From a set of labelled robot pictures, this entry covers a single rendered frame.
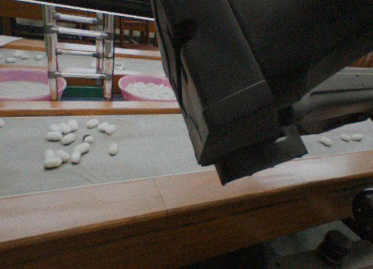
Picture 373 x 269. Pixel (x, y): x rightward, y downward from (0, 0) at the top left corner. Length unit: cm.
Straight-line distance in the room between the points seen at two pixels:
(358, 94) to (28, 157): 59
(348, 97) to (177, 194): 33
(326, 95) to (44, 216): 41
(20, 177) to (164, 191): 27
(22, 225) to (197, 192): 29
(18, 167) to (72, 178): 11
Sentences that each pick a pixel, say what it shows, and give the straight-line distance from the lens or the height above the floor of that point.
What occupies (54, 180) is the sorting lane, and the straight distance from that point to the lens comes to 56.
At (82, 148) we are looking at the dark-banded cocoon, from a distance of 61.
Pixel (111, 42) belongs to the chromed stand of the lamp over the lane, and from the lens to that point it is 78.
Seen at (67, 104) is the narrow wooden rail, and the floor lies 76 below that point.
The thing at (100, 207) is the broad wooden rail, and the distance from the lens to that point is 46.
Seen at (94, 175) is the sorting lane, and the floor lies 74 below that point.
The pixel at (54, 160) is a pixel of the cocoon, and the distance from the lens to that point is 58.
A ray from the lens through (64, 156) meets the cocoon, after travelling 59.
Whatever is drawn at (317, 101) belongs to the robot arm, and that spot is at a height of 104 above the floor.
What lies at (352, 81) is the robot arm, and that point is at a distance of 32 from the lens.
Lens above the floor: 110
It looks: 28 degrees down
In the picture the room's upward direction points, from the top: 11 degrees clockwise
